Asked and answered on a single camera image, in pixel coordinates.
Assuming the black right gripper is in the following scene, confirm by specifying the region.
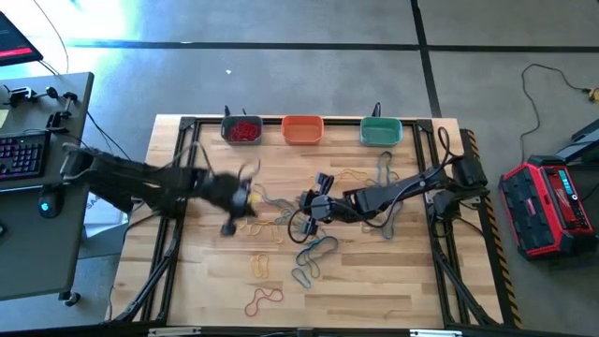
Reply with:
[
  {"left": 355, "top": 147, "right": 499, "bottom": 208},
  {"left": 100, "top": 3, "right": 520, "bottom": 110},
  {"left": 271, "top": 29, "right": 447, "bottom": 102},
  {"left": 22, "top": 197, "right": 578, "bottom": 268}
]
[{"left": 298, "top": 171, "right": 358, "bottom": 222}]

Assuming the teal plastic basket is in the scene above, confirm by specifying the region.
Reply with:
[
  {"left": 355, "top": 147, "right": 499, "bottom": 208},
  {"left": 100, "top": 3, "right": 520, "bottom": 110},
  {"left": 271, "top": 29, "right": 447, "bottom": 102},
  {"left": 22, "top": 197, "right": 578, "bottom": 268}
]
[{"left": 359, "top": 116, "right": 404, "bottom": 148}]

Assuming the black keyboard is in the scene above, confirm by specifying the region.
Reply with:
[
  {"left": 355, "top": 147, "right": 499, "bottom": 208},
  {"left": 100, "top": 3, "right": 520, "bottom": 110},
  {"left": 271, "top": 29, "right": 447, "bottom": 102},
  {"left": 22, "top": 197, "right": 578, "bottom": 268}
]
[{"left": 0, "top": 129, "right": 52, "bottom": 182}]

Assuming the black desk clamp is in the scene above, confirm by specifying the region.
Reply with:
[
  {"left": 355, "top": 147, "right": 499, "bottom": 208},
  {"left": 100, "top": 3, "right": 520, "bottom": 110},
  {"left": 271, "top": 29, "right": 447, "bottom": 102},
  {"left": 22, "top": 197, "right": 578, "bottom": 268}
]
[
  {"left": 45, "top": 85, "right": 80, "bottom": 133},
  {"left": 1, "top": 84, "right": 39, "bottom": 107}
]

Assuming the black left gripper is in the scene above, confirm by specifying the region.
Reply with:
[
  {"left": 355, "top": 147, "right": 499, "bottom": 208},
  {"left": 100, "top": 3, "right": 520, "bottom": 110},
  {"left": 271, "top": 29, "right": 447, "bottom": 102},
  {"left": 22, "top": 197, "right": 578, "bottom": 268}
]
[{"left": 194, "top": 161, "right": 261, "bottom": 221}]

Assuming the grey black case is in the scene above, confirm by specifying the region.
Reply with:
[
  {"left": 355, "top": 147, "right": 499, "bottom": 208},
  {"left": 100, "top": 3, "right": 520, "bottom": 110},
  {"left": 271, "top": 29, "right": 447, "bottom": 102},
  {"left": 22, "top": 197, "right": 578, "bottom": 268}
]
[{"left": 555, "top": 117, "right": 599, "bottom": 166}]

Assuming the grey desk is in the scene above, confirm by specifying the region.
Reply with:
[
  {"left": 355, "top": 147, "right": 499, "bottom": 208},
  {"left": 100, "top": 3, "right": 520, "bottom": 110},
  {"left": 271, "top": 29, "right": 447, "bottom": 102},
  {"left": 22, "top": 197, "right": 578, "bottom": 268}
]
[{"left": 0, "top": 71, "right": 95, "bottom": 301}]

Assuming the silver metal bracket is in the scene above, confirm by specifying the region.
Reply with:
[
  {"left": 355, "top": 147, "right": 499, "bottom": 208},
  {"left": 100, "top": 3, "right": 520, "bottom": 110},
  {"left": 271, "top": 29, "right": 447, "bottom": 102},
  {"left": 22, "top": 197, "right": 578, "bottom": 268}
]
[
  {"left": 148, "top": 327, "right": 202, "bottom": 337},
  {"left": 409, "top": 329, "right": 464, "bottom": 337}
]

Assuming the grey plastic basket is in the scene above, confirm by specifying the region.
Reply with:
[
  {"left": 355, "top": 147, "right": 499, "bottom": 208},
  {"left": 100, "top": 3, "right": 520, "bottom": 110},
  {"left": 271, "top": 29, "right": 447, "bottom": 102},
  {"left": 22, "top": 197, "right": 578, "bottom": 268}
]
[{"left": 220, "top": 114, "right": 264, "bottom": 146}]

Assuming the black desk caster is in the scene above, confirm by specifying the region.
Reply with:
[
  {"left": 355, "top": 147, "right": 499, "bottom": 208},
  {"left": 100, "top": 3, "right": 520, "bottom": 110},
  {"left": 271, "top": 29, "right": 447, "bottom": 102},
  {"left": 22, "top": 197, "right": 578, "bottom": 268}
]
[{"left": 58, "top": 290, "right": 81, "bottom": 308}]

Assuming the white paper sheet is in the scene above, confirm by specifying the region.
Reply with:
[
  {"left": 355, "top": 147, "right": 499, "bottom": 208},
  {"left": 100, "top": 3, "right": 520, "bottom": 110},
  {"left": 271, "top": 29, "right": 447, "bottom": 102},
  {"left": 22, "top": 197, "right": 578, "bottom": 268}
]
[{"left": 83, "top": 193, "right": 131, "bottom": 227}]

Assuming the red black tool case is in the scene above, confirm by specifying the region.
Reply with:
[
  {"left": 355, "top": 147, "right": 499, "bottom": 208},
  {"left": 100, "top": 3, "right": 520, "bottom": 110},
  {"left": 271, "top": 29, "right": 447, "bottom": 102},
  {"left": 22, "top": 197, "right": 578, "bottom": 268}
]
[{"left": 498, "top": 154, "right": 599, "bottom": 261}]

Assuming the black desk monitor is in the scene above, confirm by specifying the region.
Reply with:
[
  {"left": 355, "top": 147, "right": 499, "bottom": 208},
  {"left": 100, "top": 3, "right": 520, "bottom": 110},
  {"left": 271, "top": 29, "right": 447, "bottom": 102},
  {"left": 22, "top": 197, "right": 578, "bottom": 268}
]
[{"left": 0, "top": 9, "right": 45, "bottom": 67}]

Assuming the black floor cable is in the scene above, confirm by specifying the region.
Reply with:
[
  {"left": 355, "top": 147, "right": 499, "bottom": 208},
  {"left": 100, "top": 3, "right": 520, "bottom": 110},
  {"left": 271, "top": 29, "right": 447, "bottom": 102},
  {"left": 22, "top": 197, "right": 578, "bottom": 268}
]
[{"left": 519, "top": 63, "right": 592, "bottom": 163}]

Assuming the black computer mouse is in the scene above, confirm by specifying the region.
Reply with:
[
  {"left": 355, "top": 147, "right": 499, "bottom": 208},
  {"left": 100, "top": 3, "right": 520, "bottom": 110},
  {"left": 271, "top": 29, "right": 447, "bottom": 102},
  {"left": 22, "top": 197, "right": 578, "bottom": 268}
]
[{"left": 37, "top": 185, "right": 63, "bottom": 220}]

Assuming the orange plastic basket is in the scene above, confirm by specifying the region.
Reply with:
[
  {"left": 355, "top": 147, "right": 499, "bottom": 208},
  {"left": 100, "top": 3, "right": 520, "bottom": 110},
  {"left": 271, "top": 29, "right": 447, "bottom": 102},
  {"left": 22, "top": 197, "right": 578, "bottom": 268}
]
[{"left": 281, "top": 114, "right": 326, "bottom": 146}]

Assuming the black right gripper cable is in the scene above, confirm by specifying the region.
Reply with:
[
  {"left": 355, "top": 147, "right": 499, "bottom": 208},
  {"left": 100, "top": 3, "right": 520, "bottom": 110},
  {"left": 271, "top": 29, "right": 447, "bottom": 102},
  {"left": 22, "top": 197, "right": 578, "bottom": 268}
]
[{"left": 286, "top": 209, "right": 331, "bottom": 245}]

